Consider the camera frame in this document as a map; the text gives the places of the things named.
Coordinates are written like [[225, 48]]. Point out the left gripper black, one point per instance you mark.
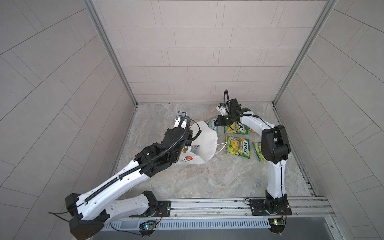
[[187, 136]]

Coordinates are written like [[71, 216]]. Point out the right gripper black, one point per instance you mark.
[[221, 122]]

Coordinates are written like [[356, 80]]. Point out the green Fox's candy packet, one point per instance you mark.
[[258, 149], [237, 128], [238, 147]]

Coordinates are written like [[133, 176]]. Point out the teal snack packet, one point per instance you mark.
[[211, 125]]

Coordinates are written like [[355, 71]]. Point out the white floral paper bag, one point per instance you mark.
[[208, 141]]

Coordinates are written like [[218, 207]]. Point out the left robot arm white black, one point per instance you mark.
[[94, 209]]

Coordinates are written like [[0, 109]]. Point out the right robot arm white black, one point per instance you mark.
[[275, 148]]

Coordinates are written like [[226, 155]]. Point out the left circuit board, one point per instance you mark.
[[147, 226]]

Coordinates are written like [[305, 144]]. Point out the circuit board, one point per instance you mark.
[[147, 226], [277, 225]]

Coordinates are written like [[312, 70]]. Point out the right circuit board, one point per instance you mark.
[[277, 225]]

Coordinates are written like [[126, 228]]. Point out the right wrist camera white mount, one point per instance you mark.
[[221, 108]]

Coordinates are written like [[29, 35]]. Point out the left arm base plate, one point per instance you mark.
[[162, 209]]

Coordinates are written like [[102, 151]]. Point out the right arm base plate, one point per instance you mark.
[[270, 207]]

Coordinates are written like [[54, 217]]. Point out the white slotted cable duct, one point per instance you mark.
[[192, 224]]

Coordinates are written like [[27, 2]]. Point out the aluminium mounting rail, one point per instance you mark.
[[231, 208]]

